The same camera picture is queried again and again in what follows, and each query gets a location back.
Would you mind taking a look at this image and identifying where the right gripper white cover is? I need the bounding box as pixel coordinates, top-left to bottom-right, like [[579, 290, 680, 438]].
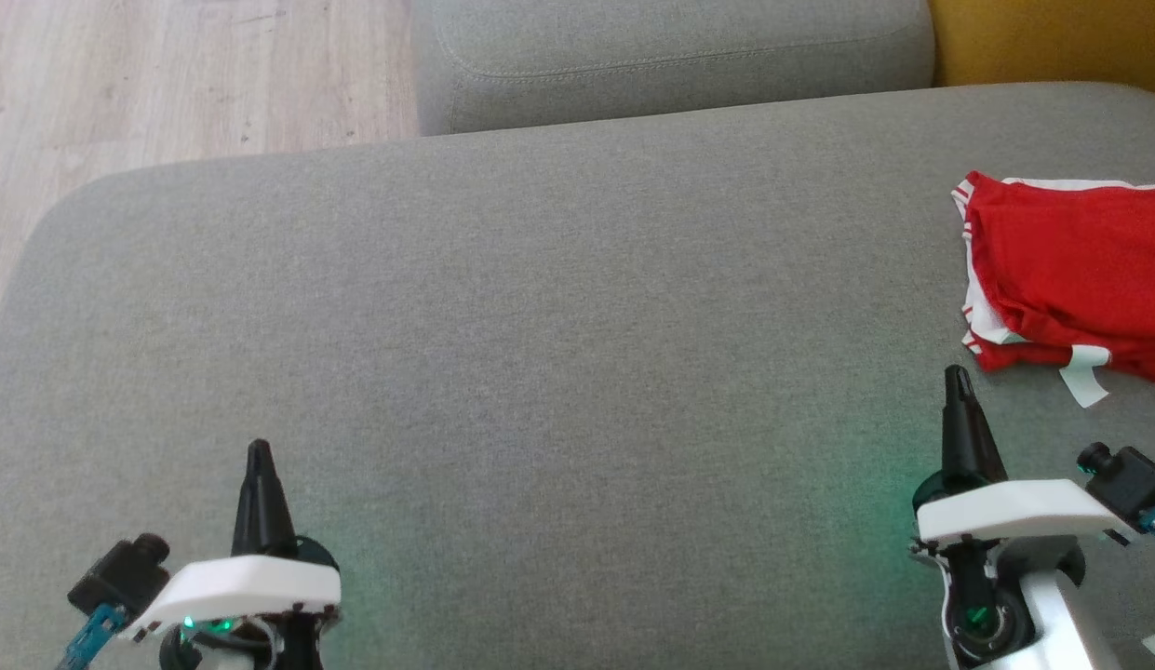
[[909, 365, 1137, 606]]

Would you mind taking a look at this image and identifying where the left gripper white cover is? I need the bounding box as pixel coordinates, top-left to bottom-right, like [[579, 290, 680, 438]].
[[119, 439, 343, 657]]

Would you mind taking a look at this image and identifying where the red and white basketball jersey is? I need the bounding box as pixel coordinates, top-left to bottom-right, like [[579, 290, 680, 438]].
[[952, 170, 1155, 410]]

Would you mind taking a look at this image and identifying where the grey fabric sofa seat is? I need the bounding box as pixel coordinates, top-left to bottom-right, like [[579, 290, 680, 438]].
[[0, 82, 1155, 670]]

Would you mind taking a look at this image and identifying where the yellow cushion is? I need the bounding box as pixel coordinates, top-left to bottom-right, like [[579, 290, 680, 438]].
[[929, 0, 1155, 100]]

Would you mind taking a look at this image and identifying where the grey sofa cushion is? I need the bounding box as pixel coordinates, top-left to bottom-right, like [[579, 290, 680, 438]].
[[414, 0, 937, 137]]

